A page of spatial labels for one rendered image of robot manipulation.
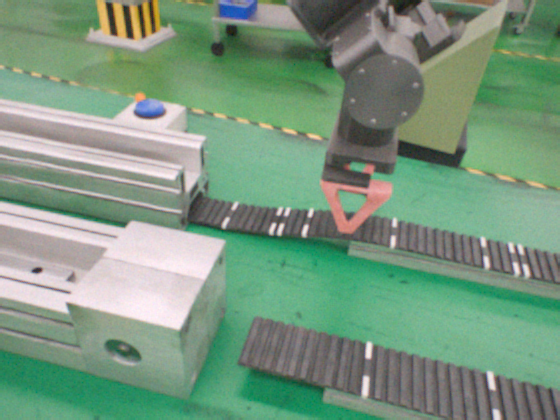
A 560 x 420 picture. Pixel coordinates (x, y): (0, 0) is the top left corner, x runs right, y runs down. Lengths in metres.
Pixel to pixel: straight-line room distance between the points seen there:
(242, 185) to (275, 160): 0.09
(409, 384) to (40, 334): 0.30
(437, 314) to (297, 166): 0.31
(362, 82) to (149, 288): 0.22
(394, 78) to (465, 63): 0.41
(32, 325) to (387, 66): 0.34
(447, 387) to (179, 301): 0.23
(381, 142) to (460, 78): 0.33
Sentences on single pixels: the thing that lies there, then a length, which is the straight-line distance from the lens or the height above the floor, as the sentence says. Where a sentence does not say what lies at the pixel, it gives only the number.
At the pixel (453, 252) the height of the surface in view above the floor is 0.81.
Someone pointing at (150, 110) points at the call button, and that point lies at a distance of 0.67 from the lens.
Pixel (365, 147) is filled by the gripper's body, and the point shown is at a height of 0.93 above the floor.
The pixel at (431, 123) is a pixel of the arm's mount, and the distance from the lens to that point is 0.78.
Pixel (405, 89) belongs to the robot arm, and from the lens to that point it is 0.34.
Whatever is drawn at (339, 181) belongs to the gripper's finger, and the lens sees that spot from 0.42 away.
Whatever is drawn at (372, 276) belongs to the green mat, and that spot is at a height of 0.78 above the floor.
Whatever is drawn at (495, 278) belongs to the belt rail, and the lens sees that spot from 0.55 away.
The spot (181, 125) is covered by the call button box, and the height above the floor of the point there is 0.82.
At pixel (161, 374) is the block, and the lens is 0.39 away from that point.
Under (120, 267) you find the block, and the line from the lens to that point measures 0.38.
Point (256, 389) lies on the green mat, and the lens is 0.41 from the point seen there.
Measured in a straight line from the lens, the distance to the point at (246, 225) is 0.54.
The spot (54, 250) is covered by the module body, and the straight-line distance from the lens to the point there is 0.46.
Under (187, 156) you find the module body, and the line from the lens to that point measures 0.56.
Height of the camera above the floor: 1.13
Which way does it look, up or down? 38 degrees down
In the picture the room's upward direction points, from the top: 5 degrees clockwise
